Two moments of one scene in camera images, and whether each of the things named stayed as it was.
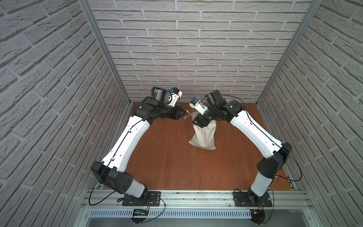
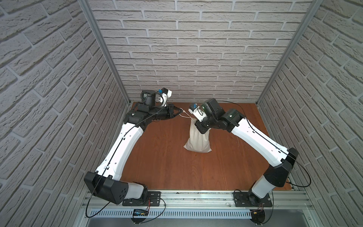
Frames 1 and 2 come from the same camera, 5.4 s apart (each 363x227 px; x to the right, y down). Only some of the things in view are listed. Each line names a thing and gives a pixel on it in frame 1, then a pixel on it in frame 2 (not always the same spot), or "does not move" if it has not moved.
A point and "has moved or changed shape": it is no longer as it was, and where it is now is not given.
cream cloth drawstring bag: [204, 137] has moved or changed shape
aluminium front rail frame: [197, 203] does not move
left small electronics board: [140, 212] does not move
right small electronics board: [258, 216] does not move
